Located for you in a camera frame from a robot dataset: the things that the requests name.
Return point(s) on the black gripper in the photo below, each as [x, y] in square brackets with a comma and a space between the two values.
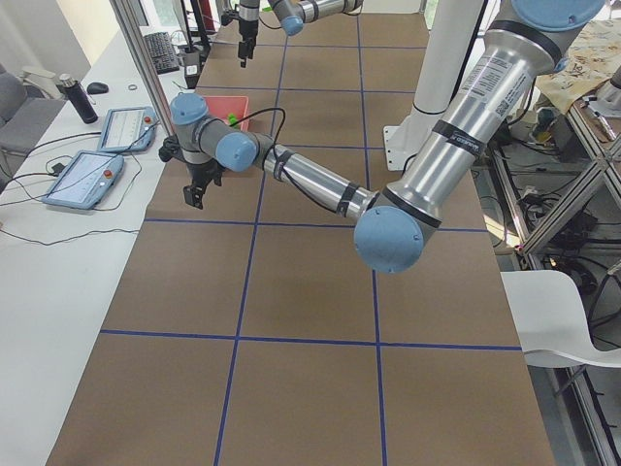
[247, 31]
[201, 173]

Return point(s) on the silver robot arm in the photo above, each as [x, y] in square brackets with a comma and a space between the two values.
[292, 17]
[453, 117]

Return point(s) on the pink plastic box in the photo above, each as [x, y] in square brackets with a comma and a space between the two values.
[221, 106]

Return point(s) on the black keyboard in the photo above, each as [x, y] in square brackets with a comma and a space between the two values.
[161, 52]

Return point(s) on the upper teach pendant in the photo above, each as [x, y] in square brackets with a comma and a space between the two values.
[128, 129]

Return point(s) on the teach pendant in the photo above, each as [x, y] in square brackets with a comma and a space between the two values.
[128, 129]
[85, 180]

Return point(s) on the lower teach pendant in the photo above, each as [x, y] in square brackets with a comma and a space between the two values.
[85, 180]

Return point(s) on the black computer mouse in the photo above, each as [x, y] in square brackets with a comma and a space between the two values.
[97, 88]

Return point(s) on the black water bottle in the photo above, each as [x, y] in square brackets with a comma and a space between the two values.
[78, 97]

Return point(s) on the white chair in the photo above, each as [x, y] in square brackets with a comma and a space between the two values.
[550, 321]

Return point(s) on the aluminium frame post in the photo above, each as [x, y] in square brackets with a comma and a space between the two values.
[130, 28]

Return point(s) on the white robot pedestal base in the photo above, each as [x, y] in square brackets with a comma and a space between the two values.
[452, 36]

